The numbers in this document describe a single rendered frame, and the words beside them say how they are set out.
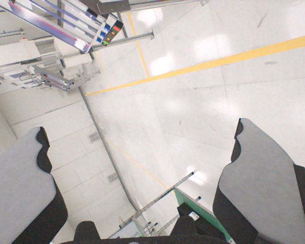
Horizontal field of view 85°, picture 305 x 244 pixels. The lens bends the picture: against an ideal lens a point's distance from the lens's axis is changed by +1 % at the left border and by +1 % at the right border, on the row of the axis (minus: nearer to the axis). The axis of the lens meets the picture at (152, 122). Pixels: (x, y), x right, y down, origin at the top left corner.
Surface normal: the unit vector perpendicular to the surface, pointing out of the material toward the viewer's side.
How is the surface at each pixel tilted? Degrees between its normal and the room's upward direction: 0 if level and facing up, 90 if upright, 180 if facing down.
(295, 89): 0
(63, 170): 90
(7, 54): 90
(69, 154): 90
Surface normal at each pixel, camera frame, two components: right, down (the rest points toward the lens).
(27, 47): 0.49, 0.11
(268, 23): -0.82, 0.41
